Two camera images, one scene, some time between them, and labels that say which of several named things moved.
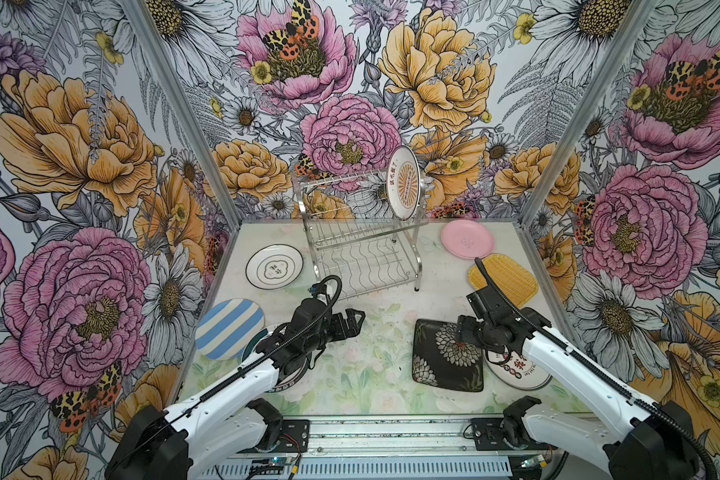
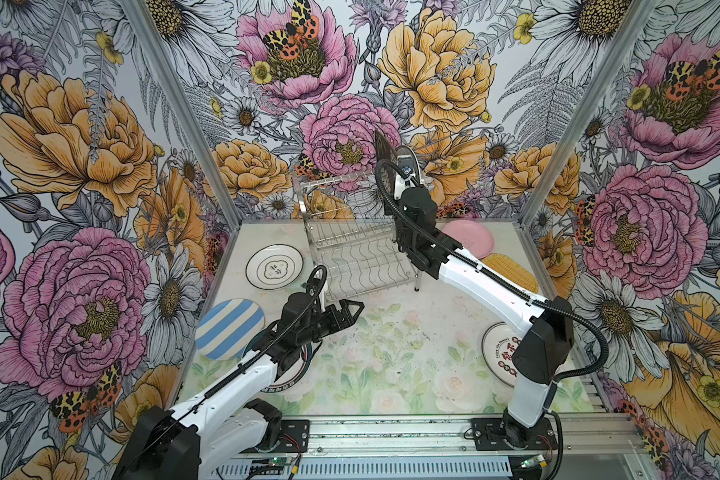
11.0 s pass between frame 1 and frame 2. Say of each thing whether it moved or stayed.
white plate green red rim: stayed
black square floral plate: moved
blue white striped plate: stayed
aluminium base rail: stayed
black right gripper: moved
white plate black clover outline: stayed
